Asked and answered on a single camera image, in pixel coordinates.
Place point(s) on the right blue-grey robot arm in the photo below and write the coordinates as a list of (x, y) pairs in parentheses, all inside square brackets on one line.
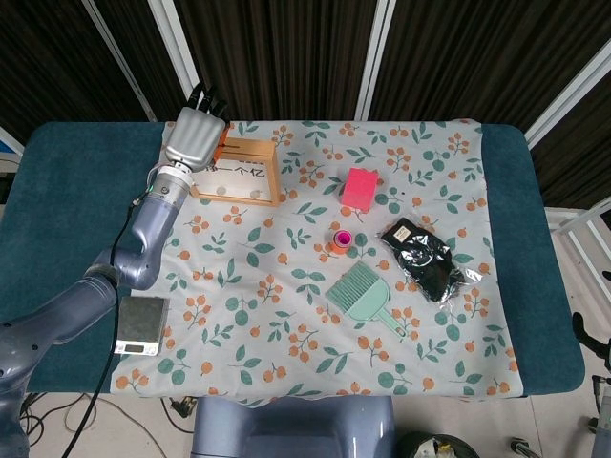
[(604, 429)]

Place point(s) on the pink foam cube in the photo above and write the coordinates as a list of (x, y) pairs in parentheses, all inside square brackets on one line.
[(360, 191)]

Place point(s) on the white partition frame post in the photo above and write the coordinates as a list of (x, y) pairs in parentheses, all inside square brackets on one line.
[(568, 95), (121, 62), (375, 57), (177, 47)]

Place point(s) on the teal padded table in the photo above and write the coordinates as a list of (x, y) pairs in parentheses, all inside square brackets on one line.
[(71, 191)]

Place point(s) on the blue-grey robot torso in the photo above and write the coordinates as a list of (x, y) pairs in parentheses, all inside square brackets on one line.
[(286, 429)]

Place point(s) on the black power plug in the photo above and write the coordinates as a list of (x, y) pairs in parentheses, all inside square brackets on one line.
[(183, 406)]

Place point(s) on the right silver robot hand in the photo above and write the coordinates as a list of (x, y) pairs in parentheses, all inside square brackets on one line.
[(589, 339)]

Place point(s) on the floral print tablecloth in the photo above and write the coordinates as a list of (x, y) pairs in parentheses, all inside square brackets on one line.
[(286, 310)]

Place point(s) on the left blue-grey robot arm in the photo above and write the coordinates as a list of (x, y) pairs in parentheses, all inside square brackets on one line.
[(148, 224)]

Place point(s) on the orange nesting cup stack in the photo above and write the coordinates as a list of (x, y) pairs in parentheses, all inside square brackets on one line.
[(341, 245)]

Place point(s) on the mint green hand brush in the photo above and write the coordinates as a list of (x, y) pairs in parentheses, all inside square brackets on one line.
[(363, 300)]

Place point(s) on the wooden frame money box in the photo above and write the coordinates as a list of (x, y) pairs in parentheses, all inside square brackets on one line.
[(253, 152)]

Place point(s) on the white metal rack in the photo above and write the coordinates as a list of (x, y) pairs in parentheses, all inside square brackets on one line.
[(568, 220)]

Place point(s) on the black garment in plastic bag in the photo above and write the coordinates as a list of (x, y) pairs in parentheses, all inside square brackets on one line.
[(425, 262)]

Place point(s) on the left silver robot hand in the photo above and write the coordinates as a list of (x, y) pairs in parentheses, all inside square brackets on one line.
[(193, 138)]

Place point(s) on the silver digital scale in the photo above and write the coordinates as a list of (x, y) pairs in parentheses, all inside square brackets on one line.
[(143, 319)]

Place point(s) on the white and blue board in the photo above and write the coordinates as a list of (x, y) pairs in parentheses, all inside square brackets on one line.
[(7, 143)]

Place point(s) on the dark trash bin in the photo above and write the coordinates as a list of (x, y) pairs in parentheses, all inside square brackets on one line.
[(410, 443)]

